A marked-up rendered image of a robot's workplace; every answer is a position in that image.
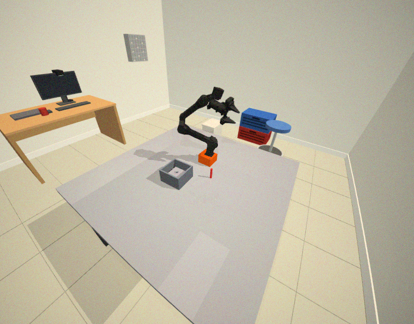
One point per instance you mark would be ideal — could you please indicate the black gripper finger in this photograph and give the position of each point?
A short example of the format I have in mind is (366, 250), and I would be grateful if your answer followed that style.
(229, 120)
(232, 107)

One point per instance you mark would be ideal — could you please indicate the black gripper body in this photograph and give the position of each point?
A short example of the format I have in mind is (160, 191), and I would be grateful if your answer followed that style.
(223, 109)

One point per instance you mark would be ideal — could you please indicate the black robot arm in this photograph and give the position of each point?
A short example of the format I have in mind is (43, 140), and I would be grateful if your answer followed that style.
(210, 101)

